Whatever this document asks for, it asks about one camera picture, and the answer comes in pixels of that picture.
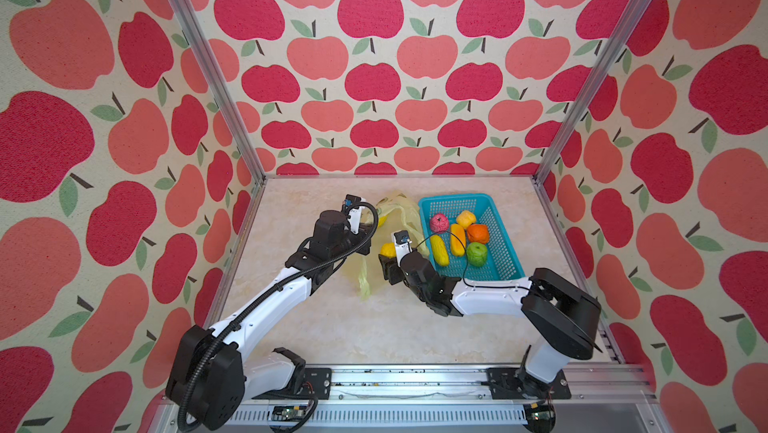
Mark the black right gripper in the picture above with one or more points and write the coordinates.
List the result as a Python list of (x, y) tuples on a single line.
[(388, 267)]

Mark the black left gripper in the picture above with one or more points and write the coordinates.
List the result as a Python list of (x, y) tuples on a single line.
[(363, 249)]

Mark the yellow banana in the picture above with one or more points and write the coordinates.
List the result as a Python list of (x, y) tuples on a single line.
[(439, 251)]

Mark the yellow lemon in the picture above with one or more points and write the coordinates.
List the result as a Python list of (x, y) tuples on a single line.
[(388, 250)]

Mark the yellow mango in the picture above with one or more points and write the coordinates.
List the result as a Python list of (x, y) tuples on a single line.
[(458, 240)]

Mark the pink dragon fruit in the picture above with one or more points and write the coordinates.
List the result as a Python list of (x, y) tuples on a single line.
[(439, 223)]

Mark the green fruit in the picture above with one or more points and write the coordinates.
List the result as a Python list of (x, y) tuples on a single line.
[(477, 254)]

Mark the yellow translucent plastic bag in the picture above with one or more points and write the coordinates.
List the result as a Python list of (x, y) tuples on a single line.
[(396, 212)]

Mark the orange fruit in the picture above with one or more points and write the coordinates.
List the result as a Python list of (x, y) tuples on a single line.
[(478, 233)]

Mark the yellow bell pepper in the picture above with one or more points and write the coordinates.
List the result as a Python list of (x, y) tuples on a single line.
[(466, 219)]

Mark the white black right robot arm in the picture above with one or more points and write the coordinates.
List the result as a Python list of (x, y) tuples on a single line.
[(565, 317)]

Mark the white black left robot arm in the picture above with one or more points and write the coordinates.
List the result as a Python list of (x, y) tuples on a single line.
[(209, 379)]

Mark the teal plastic mesh basket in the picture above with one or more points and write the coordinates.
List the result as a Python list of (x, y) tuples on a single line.
[(503, 263)]

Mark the small circuit board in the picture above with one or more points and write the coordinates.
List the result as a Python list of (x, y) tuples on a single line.
[(287, 413)]

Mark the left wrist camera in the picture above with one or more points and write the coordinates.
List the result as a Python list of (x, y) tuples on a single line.
[(352, 209)]

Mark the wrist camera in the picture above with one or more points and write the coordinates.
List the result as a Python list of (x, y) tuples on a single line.
[(402, 244), (352, 209)]

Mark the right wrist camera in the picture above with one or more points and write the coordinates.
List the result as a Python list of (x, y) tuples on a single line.
[(402, 244)]

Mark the front aluminium frame rail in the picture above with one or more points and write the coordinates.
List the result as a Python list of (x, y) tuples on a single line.
[(588, 397)]

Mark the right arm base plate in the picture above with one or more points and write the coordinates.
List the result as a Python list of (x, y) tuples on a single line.
[(506, 383)]

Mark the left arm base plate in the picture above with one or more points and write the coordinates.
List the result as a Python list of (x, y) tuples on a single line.
[(304, 384)]

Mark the left rear aluminium corner post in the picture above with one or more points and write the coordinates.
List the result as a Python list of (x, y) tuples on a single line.
[(214, 77)]

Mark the aluminium corner post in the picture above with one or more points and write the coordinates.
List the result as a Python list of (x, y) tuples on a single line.
[(615, 44), (214, 77)]

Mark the right rear aluminium corner post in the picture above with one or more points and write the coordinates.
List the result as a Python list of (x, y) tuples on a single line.
[(615, 44)]

